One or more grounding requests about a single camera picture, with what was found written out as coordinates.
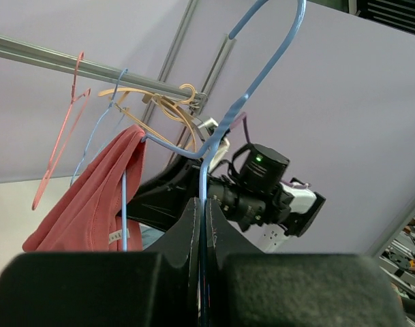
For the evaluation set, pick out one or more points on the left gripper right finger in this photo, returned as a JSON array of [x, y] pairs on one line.
[[251, 288]]

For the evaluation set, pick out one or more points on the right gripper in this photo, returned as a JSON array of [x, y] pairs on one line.
[[160, 201]]

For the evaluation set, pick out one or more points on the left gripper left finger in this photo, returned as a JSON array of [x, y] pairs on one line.
[[154, 287]]

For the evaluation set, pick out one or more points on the blue grey t shirt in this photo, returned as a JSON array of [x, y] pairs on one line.
[[149, 236]]

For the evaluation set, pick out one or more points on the salmon pink t shirt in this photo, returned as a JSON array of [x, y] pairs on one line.
[[86, 218]]

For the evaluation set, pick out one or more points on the light blue wire hanger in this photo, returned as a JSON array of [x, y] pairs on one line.
[[110, 105]]

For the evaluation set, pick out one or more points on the pink wire hanger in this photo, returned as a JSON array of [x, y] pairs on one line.
[[64, 134]]

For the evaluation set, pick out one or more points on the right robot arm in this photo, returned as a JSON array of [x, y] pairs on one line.
[[293, 205]]

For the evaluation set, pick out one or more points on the curved wooden hanger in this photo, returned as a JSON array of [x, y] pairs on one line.
[[169, 107]]

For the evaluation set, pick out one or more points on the thin wooden hanger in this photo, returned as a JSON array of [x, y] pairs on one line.
[[126, 112]]

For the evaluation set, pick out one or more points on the aluminium hanging rail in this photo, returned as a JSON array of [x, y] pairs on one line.
[[27, 53]]

